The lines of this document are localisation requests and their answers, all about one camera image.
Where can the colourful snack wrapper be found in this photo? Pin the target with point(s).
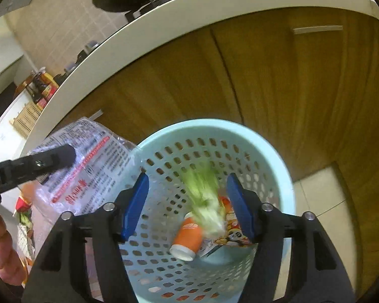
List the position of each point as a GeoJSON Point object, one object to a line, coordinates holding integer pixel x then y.
{"type": "Point", "coordinates": [233, 227]}

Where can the clear printed plastic bag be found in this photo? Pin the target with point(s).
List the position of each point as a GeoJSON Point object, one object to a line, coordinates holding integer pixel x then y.
{"type": "Point", "coordinates": [105, 165]}

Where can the wooden base cabinets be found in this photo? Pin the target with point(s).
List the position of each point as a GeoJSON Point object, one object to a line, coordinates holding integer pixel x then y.
{"type": "Point", "coordinates": [307, 79]}

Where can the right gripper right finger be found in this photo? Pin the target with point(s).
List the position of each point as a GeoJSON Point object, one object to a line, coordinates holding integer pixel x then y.
{"type": "Point", "coordinates": [316, 274]}

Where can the black gas stove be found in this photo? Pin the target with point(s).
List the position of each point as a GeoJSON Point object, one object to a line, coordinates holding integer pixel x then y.
{"type": "Point", "coordinates": [92, 28]}

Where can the orange paper cup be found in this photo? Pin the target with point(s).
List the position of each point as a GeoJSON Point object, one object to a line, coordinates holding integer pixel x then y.
{"type": "Point", "coordinates": [188, 240]}

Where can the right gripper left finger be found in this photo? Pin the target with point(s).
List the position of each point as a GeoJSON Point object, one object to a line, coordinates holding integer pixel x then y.
{"type": "Point", "coordinates": [59, 273]}

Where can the beige utensil basket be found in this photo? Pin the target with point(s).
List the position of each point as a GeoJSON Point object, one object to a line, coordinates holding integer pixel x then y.
{"type": "Point", "coordinates": [25, 121]}

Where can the green leafy vegetable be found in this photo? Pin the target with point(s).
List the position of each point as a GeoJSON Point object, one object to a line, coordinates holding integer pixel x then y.
{"type": "Point", "coordinates": [202, 187]}

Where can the blue white milk carton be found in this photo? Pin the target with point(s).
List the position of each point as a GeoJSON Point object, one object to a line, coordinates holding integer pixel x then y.
{"type": "Point", "coordinates": [208, 247]}

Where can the person's left hand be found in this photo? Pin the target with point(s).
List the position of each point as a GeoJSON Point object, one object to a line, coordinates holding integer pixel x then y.
{"type": "Point", "coordinates": [12, 271]}

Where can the pink floral tablecloth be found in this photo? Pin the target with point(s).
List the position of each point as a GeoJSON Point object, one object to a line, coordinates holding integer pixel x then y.
{"type": "Point", "coordinates": [32, 231]}

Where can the teal plastic waste basket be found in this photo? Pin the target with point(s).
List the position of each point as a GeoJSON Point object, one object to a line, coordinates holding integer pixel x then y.
{"type": "Point", "coordinates": [187, 165]}

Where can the large sauce bottle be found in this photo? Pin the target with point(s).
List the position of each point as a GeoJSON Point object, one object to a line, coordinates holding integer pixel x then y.
{"type": "Point", "coordinates": [50, 86]}

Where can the dark soy sauce bottle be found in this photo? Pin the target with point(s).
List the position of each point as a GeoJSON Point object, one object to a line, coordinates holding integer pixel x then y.
{"type": "Point", "coordinates": [36, 87]}

